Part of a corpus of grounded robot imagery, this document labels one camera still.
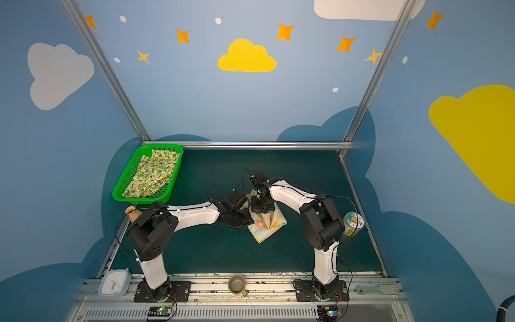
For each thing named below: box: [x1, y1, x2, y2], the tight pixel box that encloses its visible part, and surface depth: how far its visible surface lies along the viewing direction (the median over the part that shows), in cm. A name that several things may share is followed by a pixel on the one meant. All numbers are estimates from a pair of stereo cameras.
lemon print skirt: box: [121, 148, 181, 199], surface depth 107 cm
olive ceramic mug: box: [227, 273, 249, 297], surface depth 76 cm
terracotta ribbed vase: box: [124, 205, 143, 223], surface depth 84 cm
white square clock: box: [97, 267, 133, 298], surface depth 75 cm
